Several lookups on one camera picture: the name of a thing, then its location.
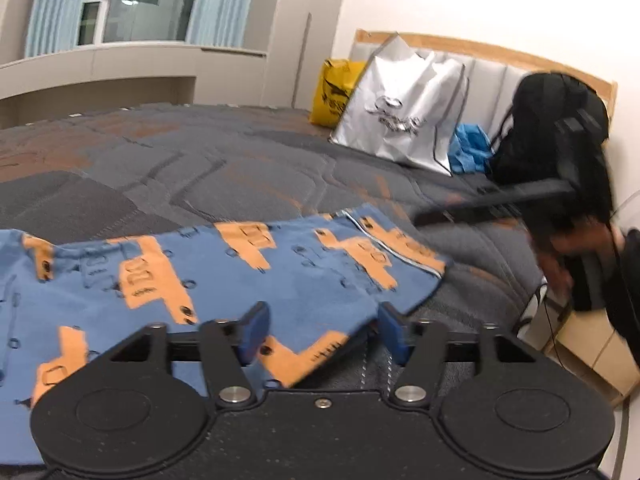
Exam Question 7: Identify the blue orange patterned pants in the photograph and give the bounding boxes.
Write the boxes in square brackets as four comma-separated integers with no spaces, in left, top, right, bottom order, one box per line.
[1,205,448,466]

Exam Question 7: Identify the person's right hand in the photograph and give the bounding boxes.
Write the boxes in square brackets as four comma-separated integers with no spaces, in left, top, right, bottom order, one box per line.
[529,231,580,299]

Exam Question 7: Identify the black backpack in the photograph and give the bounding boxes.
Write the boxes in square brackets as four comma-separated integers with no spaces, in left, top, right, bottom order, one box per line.
[486,72,613,221]

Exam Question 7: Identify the blue crumpled cloth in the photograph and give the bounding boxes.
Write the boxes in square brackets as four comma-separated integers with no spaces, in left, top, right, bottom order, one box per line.
[448,124,494,174]

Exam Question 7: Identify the wooden padded headboard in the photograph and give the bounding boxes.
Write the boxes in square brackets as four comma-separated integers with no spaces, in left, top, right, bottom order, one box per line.
[349,28,618,137]

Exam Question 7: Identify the white shopping bag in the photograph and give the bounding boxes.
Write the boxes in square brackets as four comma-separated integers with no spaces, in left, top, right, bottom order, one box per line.
[330,35,469,176]

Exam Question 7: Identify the grey orange quilted mattress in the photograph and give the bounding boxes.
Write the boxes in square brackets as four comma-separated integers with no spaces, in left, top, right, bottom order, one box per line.
[1,104,544,389]

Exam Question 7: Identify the yellow shopping bag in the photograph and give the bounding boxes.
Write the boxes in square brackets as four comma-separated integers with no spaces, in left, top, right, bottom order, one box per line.
[309,58,367,128]

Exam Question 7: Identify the right beige wardrobe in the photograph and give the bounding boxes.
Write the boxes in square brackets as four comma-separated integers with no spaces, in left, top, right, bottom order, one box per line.
[240,0,343,110]

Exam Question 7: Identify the beige window desk unit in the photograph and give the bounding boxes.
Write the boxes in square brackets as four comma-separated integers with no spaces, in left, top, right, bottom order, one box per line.
[1,42,267,128]

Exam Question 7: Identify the left blue curtain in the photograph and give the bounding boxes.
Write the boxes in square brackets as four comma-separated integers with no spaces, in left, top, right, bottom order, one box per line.
[25,0,84,58]

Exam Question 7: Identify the blue curtain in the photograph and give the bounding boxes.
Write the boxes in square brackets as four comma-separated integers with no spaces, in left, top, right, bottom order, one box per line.
[184,0,252,48]
[25,0,84,58]

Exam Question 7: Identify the right blue curtain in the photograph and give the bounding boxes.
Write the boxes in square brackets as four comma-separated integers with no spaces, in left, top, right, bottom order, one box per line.
[184,0,252,48]

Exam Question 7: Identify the open brown window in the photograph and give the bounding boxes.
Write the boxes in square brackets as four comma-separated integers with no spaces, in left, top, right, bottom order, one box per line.
[77,0,194,47]

